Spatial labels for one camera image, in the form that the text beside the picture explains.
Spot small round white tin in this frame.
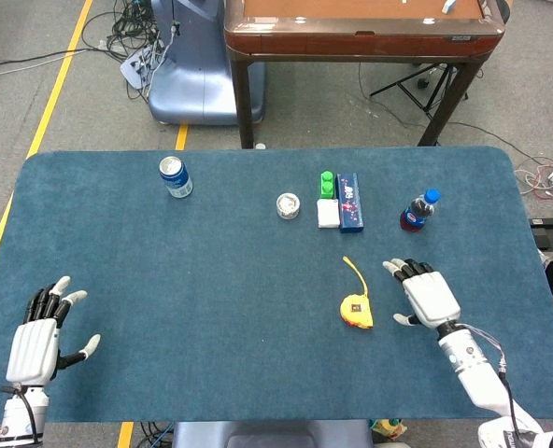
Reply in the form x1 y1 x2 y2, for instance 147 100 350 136
276 192 302 220

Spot white power strip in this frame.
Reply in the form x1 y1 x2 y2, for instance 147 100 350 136
120 44 165 90

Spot grey blue robot torso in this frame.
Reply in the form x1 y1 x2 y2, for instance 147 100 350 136
171 419 374 448

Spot hanging cable with black clip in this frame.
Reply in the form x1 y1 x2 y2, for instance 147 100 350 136
148 0 182 92

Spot blue rectangular carton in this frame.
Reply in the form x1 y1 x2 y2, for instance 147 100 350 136
335 172 366 234

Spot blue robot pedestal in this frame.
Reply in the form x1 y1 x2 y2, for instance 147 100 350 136
148 0 266 126

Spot yellow green toy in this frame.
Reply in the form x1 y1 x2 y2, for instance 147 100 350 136
372 417 408 442

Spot cola bottle blue cap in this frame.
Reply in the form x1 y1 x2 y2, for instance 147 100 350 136
399 188 442 233

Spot black floor cable bundle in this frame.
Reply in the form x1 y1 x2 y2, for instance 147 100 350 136
82 0 165 102

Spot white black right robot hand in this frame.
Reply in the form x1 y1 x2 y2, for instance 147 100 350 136
381 257 462 329

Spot blue soda can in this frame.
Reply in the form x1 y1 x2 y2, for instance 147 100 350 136
158 156 194 200

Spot green toy brick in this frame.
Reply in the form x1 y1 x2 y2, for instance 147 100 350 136
319 171 336 201

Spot brown mahjong table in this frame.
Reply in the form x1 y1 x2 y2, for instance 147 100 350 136
223 0 506 149

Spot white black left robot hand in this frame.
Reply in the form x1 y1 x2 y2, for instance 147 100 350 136
5 274 102 388

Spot black tripod stand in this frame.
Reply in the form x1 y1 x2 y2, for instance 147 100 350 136
368 63 470 116

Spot blue felt table mat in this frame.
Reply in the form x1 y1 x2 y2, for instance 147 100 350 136
0 147 553 426

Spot yellow tape measure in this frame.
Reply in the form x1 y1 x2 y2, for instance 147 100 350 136
339 255 375 330

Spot black foot pedal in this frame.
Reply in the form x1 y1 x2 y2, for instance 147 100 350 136
529 217 553 251

